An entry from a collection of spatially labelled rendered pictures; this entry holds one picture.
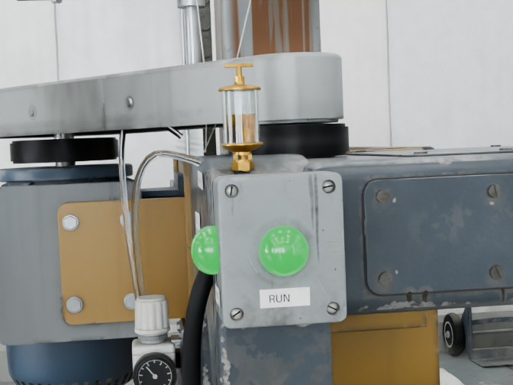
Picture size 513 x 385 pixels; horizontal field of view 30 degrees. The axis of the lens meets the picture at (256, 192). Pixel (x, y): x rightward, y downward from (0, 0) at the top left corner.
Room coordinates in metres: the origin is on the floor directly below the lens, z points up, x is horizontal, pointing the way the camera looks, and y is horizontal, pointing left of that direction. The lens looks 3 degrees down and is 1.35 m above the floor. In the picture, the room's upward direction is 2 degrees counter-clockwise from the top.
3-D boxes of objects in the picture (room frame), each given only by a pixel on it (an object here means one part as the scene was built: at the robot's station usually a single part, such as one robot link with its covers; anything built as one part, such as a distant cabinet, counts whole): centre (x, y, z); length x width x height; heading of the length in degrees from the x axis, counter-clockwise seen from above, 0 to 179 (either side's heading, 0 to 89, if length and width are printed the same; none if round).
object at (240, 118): (0.65, 0.01, 1.37); 0.03 x 0.02 x 0.03; 97
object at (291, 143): (0.77, -0.03, 1.35); 0.09 x 0.09 x 0.03
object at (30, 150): (1.08, 0.21, 1.35); 0.12 x 0.12 x 0.04
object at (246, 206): (0.59, -0.01, 1.29); 0.08 x 0.05 x 0.09; 97
